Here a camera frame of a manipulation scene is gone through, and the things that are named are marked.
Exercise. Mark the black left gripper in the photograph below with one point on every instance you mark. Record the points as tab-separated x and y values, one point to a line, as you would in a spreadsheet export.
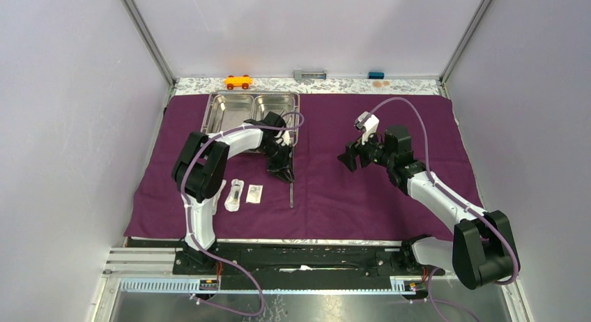
286	159

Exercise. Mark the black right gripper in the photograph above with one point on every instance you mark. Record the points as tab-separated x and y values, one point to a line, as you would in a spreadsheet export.
352	150

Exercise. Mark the small white sterile packet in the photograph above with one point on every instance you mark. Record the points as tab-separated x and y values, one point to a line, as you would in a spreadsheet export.
254	194

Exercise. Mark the purple cloth wrap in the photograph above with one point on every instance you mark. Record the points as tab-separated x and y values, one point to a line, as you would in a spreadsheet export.
351	190

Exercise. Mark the perforated steel instrument tray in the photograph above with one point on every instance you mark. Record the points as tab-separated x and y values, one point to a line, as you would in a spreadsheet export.
228	109

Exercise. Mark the long white sterile packet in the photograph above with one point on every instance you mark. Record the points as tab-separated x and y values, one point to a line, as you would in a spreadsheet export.
217	196

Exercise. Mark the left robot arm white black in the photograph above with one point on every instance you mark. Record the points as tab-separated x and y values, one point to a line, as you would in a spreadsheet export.
200	167

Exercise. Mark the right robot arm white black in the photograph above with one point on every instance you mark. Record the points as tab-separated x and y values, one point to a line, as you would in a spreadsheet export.
482	250

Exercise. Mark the blue plastic block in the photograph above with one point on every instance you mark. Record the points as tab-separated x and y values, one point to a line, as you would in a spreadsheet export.
375	75

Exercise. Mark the orange toy car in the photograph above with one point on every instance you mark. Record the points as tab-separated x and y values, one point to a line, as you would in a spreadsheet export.
243	82

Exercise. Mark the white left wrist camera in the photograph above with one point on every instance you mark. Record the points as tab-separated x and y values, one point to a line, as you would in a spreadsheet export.
286	138

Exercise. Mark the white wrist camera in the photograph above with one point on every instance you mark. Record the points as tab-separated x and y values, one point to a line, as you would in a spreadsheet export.
286	138
367	124

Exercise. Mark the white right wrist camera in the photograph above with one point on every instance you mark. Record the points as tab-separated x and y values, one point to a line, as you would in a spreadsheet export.
367	124

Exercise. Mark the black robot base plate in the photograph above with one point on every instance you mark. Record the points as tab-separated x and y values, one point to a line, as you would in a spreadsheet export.
279	263

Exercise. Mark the slotted grey cable duct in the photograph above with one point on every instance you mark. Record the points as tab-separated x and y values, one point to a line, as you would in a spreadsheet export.
362	286

